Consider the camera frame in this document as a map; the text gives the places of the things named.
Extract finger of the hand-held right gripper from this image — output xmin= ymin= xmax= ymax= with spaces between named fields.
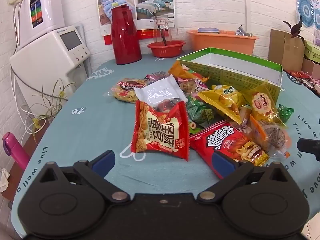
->
xmin=297 ymin=137 xmax=320 ymax=161

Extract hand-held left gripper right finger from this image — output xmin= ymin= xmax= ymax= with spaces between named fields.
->
xmin=197 ymin=151 xmax=290 ymax=202

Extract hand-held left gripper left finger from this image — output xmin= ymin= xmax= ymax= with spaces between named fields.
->
xmin=37 ymin=150 xmax=131 ymax=202

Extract red packet with lion cartoon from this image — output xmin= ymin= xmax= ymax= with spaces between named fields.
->
xmin=189 ymin=120 xmax=270 ymax=178

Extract green pea packet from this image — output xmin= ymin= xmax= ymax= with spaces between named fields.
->
xmin=187 ymin=95 xmax=216 ymax=128

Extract red packet with cream label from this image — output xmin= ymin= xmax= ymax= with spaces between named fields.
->
xmin=131 ymin=99 xmax=190 ymax=161

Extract yellow packet with green print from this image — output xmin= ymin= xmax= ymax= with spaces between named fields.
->
xmin=212 ymin=84 xmax=241 ymax=97

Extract pink pretzel packet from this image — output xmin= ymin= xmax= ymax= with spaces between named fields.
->
xmin=178 ymin=77 xmax=210 ymax=98

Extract green cardboard box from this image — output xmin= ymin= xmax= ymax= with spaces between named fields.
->
xmin=176 ymin=47 xmax=284 ymax=104

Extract teal printed tablecloth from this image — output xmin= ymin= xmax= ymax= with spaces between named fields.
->
xmin=10 ymin=52 xmax=320 ymax=240

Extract orange clear cake packet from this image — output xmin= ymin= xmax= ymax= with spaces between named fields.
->
xmin=249 ymin=116 xmax=291 ymax=158

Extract small green packet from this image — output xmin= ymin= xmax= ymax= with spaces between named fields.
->
xmin=277 ymin=104 xmax=295 ymax=123

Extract yellow biscuit packet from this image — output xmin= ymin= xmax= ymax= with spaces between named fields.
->
xmin=246 ymin=79 xmax=286 ymax=128

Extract yellow triangular snack packet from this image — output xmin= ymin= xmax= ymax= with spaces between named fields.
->
xmin=197 ymin=87 xmax=247 ymax=125

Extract red patterned cloth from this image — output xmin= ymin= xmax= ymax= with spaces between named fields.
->
xmin=285 ymin=70 xmax=320 ymax=91

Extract clear packet with red label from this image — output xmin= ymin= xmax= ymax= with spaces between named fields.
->
xmin=107 ymin=78 xmax=148 ymax=103

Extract green potted grass plant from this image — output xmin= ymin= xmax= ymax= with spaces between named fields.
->
xmin=24 ymin=78 xmax=70 ymax=137

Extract small brown cardboard box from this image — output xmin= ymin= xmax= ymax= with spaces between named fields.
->
xmin=301 ymin=57 xmax=320 ymax=80

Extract brown wooden stand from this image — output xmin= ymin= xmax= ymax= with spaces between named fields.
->
xmin=0 ymin=119 xmax=49 ymax=202

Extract white snack packet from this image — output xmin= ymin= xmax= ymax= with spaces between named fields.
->
xmin=134 ymin=74 xmax=188 ymax=111

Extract pink bottle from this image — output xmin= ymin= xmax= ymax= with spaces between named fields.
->
xmin=2 ymin=132 xmax=31 ymax=170

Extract yellow green carton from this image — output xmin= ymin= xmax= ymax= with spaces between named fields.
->
xmin=304 ymin=41 xmax=320 ymax=63

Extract orange snack packet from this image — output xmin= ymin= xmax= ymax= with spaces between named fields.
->
xmin=167 ymin=61 xmax=208 ymax=85

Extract dark pink small packet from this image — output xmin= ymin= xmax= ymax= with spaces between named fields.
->
xmin=146 ymin=71 xmax=171 ymax=83

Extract white crumpled cloth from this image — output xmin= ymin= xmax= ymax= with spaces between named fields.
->
xmin=0 ymin=167 xmax=10 ymax=193

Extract white appliance with screen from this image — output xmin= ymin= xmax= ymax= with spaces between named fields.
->
xmin=9 ymin=24 xmax=91 ymax=105

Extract purple leaf plant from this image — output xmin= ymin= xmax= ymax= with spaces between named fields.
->
xmin=283 ymin=17 xmax=306 ymax=46

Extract orange plastic basin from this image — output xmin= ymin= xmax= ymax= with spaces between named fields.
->
xmin=186 ymin=29 xmax=260 ymax=55

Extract red thermos jug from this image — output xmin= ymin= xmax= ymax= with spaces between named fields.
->
xmin=111 ymin=5 xmax=143 ymax=65

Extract red plastic basket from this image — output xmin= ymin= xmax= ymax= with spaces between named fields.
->
xmin=147 ymin=40 xmax=186 ymax=58

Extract shiny metal item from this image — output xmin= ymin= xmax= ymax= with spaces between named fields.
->
xmin=234 ymin=26 xmax=253 ymax=37

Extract blue white lid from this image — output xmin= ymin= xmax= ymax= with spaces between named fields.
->
xmin=197 ymin=27 xmax=220 ymax=34

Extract dark stirring stick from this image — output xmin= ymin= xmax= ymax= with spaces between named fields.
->
xmin=157 ymin=17 xmax=167 ymax=46

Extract clear glass pitcher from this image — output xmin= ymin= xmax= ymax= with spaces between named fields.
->
xmin=151 ymin=15 xmax=178 ymax=46

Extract white power cable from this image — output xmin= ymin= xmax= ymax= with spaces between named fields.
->
xmin=17 ymin=103 xmax=35 ymax=141

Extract blue round wall decorations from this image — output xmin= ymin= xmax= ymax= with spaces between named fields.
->
xmin=296 ymin=0 xmax=320 ymax=31

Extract white wall pipe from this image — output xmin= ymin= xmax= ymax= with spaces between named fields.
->
xmin=242 ymin=0 xmax=249 ymax=29

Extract grey appliance hose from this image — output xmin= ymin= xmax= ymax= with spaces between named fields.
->
xmin=12 ymin=2 xmax=24 ymax=47

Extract white wall water purifier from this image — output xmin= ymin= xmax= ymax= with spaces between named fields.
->
xmin=9 ymin=0 xmax=65 ymax=48

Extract wall poster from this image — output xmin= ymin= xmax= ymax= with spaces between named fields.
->
xmin=95 ymin=0 xmax=175 ymax=46

